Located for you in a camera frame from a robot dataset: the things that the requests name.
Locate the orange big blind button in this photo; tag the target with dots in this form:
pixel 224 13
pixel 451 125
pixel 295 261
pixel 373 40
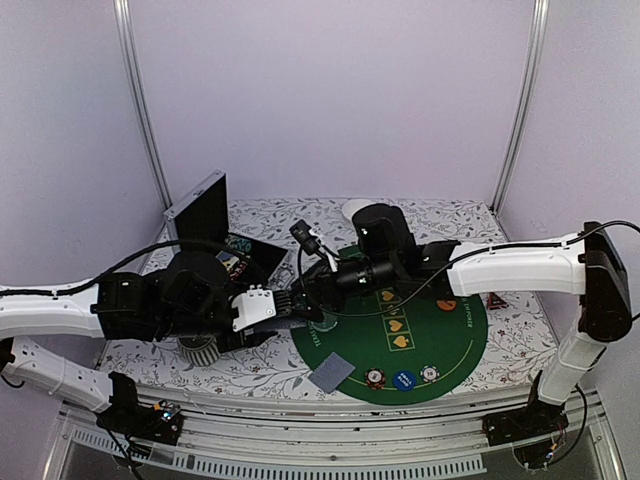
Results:
pixel 447 305

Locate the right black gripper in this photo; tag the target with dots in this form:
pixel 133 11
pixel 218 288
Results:
pixel 318 275

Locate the red black triangle button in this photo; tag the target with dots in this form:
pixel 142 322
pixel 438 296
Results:
pixel 495 302

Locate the round green poker mat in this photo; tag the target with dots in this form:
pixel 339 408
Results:
pixel 417 335

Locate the red chip stack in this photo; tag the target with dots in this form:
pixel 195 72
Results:
pixel 375 378

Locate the blue small blind button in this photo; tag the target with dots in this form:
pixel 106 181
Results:
pixel 404 380

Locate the poker chips back row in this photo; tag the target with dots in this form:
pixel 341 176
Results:
pixel 239 243

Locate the left aluminium frame post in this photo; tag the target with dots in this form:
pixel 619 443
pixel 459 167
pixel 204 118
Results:
pixel 126 38

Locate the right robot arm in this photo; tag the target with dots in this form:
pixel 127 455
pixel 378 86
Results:
pixel 585 264

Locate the aluminium poker chip case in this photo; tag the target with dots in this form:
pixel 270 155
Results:
pixel 202 214

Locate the right aluminium frame post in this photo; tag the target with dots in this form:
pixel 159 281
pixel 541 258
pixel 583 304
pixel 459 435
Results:
pixel 532 60

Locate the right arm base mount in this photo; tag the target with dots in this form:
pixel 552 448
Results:
pixel 534 419

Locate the clear acrylic dealer button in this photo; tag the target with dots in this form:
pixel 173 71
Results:
pixel 325 326

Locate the blue playing card deck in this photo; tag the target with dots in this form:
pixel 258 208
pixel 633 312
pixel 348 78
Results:
pixel 281 323

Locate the white ceramic bowl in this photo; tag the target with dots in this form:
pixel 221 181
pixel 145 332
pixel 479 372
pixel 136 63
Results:
pixel 351 207

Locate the dealt blue playing card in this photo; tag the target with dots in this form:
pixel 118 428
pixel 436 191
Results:
pixel 331 373

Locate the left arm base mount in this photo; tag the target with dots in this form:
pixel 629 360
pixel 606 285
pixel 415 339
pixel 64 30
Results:
pixel 160 423

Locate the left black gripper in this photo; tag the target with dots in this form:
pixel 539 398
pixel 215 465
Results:
pixel 226 345

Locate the aluminium frame post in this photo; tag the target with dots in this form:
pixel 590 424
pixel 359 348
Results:
pixel 126 38
pixel 532 60

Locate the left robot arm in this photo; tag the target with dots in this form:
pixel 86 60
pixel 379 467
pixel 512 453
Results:
pixel 194 295

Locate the white chip stack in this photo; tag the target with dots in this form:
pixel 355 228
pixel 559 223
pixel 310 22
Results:
pixel 430 374

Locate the striped ceramic mug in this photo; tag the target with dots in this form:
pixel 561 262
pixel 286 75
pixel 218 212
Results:
pixel 198 351

